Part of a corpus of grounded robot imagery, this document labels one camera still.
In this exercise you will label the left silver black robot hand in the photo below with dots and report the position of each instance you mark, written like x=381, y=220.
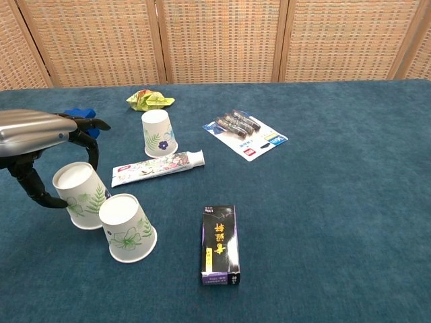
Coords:
x=33, y=131

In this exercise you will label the white floral paper cup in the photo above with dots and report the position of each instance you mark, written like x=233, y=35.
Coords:
x=124, y=228
x=75, y=180
x=156, y=133

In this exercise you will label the blue plastic building block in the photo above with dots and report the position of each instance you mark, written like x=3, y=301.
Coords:
x=79, y=112

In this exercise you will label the crumpled yellow green wrapper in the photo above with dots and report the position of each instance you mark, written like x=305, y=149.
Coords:
x=148, y=100

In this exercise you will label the floral toothpaste tube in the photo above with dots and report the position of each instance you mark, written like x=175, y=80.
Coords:
x=151, y=168

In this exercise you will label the woven wooden folding screen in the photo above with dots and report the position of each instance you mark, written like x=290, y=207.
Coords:
x=219, y=40

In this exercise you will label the battery blister pack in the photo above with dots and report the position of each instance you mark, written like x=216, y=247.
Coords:
x=249, y=141

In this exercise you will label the black carton with gold lettering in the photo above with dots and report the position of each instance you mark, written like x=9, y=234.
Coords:
x=220, y=245

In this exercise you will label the teal table cloth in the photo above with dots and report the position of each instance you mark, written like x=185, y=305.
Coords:
x=320, y=218

